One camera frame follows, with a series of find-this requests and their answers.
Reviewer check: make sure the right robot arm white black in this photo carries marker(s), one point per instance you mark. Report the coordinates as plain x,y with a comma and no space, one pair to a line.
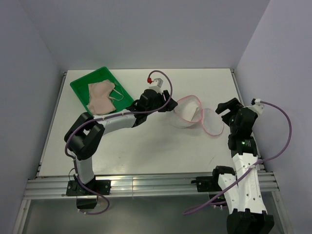
247,212

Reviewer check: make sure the beige pink bra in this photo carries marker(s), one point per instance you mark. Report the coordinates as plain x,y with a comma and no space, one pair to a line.
101,97

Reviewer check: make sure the white mesh laundry bag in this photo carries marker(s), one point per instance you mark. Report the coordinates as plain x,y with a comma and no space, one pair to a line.
210,122

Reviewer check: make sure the green plastic tray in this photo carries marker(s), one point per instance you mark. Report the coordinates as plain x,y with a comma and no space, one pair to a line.
80,88

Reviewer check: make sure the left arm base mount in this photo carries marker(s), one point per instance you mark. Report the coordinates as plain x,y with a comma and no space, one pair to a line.
99,186

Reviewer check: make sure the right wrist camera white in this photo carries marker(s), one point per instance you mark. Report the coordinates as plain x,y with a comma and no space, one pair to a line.
257,106

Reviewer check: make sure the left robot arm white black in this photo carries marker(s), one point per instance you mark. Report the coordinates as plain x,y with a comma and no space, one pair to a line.
83,138

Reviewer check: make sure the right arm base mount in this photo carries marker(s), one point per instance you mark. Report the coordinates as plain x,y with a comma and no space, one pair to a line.
206,184

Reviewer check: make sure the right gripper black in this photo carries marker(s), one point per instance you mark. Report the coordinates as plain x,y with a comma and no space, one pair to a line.
234,105

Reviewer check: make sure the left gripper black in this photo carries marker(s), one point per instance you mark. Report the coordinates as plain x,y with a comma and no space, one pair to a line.
171,106

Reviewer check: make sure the aluminium front rail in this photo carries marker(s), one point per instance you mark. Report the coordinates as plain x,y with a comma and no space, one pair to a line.
54,187

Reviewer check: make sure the white bra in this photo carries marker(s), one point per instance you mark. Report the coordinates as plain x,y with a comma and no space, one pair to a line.
189,110

